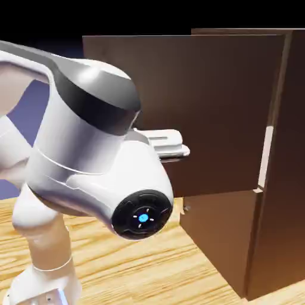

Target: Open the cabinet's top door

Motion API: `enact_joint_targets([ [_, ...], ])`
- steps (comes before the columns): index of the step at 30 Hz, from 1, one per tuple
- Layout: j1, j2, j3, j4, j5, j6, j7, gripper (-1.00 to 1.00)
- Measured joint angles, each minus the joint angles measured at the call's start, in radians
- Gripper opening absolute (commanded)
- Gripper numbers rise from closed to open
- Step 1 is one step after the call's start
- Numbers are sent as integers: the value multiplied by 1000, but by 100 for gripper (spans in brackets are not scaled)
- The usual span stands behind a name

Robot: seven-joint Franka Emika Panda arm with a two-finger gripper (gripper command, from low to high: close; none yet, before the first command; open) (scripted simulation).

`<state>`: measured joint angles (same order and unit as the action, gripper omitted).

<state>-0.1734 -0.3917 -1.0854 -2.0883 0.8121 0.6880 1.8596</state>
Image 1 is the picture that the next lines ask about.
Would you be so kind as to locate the large brown cabinet door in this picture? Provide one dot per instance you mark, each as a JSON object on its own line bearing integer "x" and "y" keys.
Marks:
{"x": 214, "y": 95}

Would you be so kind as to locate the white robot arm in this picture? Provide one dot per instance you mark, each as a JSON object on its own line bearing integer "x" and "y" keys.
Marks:
{"x": 83, "y": 155}

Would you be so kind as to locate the small brown cabinet door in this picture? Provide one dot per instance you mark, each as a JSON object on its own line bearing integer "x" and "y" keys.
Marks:
{"x": 219, "y": 238}

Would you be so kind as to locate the dark brown wooden cabinet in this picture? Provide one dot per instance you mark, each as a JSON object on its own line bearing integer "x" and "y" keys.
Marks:
{"x": 286, "y": 214}

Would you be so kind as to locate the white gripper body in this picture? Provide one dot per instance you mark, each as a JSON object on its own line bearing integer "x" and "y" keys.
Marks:
{"x": 166, "y": 143}

